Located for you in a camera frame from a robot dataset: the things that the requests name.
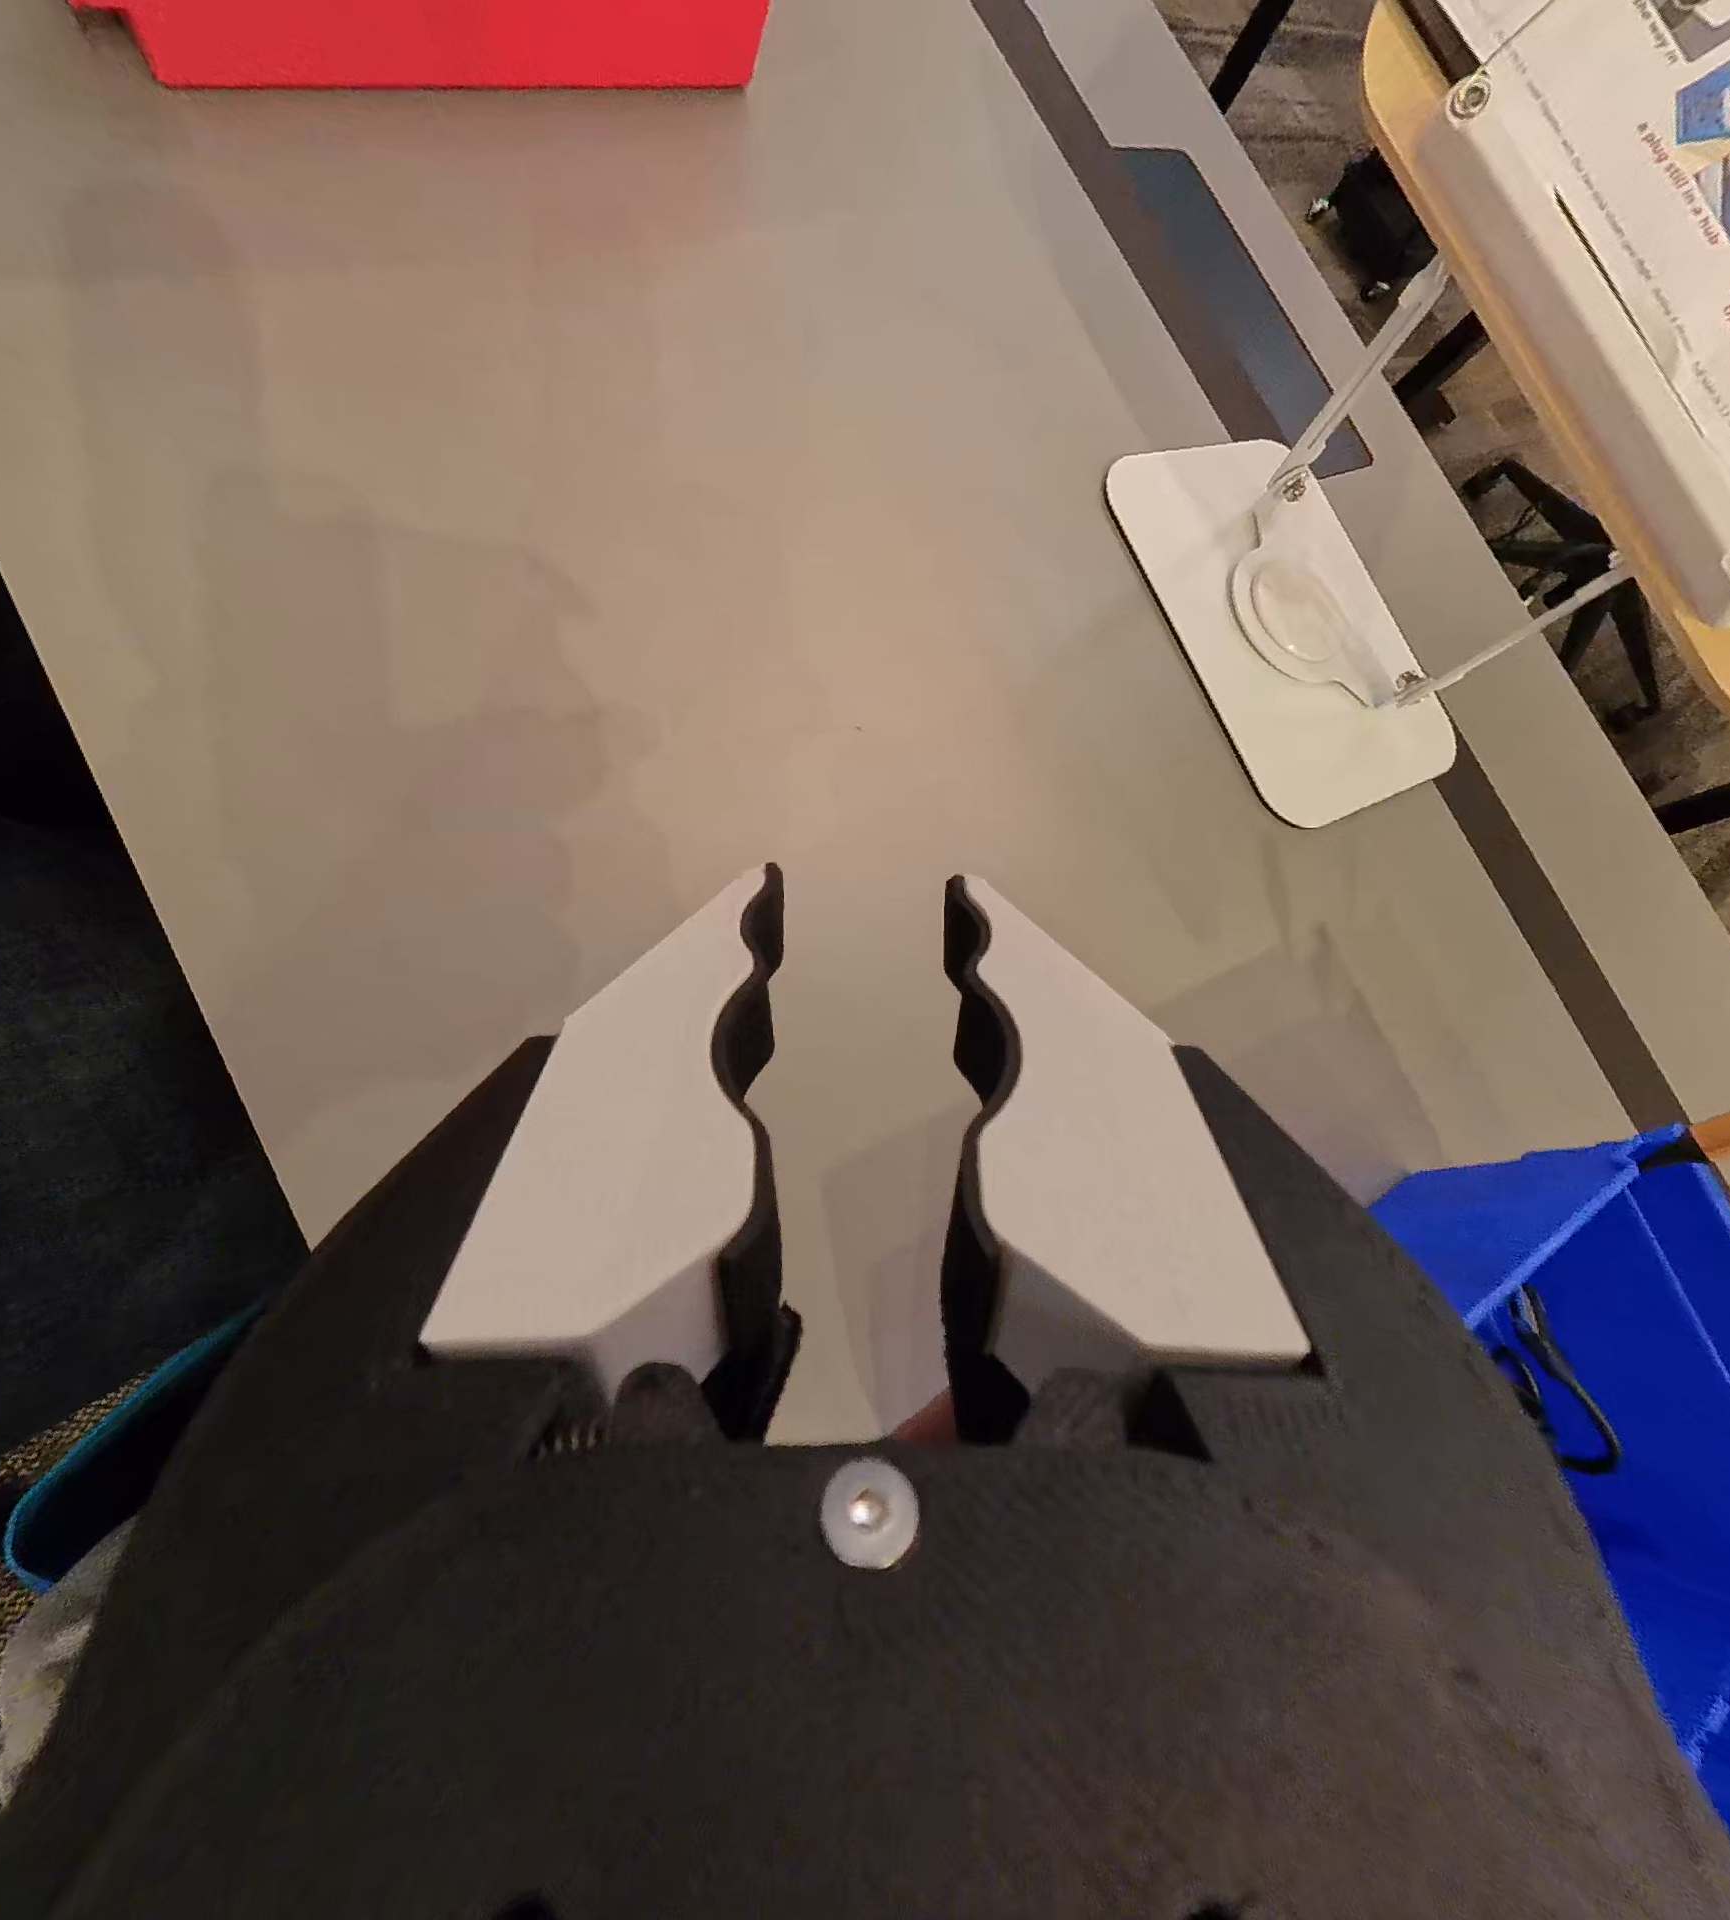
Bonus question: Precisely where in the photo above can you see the red plastic bin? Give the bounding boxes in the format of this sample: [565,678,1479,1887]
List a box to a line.
[67,0,775,92]

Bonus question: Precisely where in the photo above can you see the large blue plastic bin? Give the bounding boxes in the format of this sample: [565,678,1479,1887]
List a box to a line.
[1366,1123,1730,1920]

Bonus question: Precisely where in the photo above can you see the black office chair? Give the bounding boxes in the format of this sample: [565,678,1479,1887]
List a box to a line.
[1456,450,1671,737]

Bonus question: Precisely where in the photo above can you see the white document stand with instructions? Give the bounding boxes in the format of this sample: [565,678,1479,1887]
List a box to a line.
[1362,0,1730,743]

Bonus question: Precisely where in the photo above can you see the grey fabric bag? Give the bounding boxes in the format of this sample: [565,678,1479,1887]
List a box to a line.
[0,1302,275,1817]

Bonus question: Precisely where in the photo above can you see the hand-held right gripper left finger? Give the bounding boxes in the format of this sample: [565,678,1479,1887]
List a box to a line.
[418,861,805,1442]

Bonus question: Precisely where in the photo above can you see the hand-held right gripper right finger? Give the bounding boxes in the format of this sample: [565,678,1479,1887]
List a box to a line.
[941,873,1333,1445]

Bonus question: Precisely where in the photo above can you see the white stand with acrylic arms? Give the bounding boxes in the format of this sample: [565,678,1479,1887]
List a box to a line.
[1105,254,1636,832]

